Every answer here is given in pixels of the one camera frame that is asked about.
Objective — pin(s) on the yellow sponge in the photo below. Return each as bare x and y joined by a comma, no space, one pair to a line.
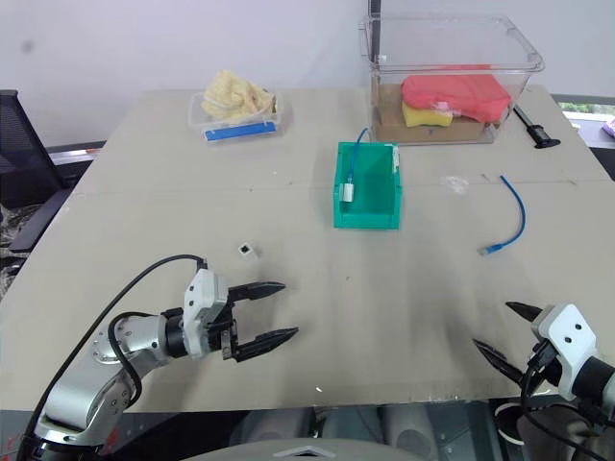
425,117

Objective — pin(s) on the clear plastic scrap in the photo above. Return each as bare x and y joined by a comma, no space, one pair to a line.
454,184

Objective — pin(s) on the blue strip label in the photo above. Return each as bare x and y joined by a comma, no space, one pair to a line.
240,130

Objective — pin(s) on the red cloth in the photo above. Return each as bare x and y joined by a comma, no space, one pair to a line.
456,96

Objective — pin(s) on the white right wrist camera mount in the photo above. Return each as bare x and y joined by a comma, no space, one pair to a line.
568,342

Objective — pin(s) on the small black-white cube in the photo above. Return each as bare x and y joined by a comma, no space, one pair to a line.
247,249

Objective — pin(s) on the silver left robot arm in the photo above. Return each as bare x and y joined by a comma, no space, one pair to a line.
91,370

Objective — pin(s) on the small clear plastic container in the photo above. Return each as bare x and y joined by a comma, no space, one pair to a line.
235,126

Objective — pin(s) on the grey rounded robot body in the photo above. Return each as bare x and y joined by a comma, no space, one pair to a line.
307,449

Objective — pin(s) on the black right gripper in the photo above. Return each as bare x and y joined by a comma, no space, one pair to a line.
543,370

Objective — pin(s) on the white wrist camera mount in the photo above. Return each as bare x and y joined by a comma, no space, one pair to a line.
568,342
204,307

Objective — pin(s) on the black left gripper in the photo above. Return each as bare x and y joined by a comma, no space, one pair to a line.
224,326

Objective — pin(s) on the large clear plastic box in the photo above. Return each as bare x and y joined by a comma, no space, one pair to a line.
449,79

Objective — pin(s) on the green plastic bin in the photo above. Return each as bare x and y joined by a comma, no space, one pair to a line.
367,185

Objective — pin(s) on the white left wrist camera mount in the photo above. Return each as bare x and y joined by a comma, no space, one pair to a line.
204,307

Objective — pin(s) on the black office chair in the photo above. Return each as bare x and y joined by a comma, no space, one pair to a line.
24,158

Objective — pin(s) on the yellow crumpled cloth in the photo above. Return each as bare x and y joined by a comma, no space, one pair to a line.
235,96

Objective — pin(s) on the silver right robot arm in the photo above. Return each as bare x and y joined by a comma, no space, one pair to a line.
598,379

